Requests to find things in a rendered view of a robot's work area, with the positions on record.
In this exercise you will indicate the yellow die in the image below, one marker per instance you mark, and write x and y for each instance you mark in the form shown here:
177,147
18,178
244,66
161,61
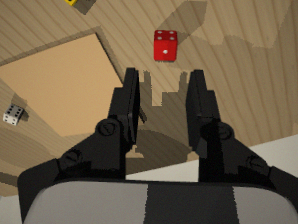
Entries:
71,2

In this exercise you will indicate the tan flat mat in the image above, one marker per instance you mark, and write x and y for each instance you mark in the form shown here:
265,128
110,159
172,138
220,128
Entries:
69,85

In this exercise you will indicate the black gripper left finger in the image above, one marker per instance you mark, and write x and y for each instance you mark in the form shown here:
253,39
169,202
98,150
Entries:
104,152

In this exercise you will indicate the red die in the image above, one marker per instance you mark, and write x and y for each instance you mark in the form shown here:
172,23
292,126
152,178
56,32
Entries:
165,45

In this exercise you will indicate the white die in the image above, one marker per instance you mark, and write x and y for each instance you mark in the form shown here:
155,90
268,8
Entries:
13,114

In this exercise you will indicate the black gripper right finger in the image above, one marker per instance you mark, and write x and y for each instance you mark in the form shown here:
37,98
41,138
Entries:
221,155

